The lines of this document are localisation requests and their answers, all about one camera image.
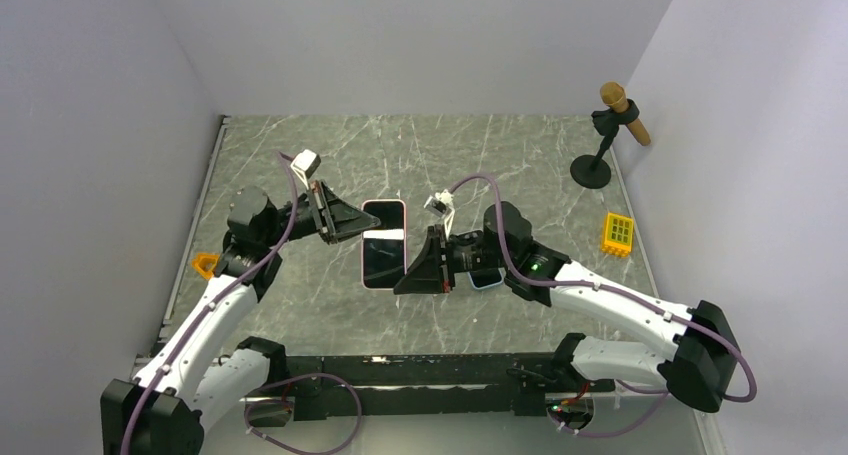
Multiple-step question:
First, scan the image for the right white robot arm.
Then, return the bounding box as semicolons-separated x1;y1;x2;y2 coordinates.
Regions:
393;202;741;413

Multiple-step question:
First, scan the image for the blue phone case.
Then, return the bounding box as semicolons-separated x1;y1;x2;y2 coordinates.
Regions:
467;268;505;291

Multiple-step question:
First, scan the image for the pink phone case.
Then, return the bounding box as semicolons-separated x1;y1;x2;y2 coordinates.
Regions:
362;199;407;266

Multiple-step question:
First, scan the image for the orange triangular plastic piece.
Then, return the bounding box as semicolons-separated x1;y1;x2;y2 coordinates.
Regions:
190;252;219;280

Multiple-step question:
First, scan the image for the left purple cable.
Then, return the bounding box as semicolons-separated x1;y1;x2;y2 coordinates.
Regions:
119;151;364;455

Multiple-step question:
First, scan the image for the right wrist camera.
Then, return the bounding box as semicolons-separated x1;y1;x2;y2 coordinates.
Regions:
424;190;455;237

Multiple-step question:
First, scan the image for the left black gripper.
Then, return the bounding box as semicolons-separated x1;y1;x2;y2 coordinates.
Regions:
263;180;382;247

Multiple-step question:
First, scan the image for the black microphone stand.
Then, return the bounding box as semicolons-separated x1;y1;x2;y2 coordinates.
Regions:
570;108;624;189

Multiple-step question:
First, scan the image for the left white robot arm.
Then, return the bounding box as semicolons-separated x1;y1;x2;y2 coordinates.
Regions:
100;180;380;454

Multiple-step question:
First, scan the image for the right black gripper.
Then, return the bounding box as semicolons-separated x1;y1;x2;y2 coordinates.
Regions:
394;225;513;295

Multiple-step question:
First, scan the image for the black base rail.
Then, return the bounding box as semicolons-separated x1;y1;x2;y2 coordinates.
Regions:
247;352;611;421

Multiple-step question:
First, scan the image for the gold microphone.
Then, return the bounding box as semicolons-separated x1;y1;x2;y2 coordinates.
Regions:
600;81;651;146

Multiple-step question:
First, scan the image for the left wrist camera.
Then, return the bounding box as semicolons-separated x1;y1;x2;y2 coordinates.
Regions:
290;149;322;188

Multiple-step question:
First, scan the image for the yellow toy block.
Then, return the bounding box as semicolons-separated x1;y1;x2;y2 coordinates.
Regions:
600;212;635;258

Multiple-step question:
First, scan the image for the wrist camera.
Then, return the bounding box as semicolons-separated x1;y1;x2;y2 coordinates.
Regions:
290;149;322;188
424;190;455;237

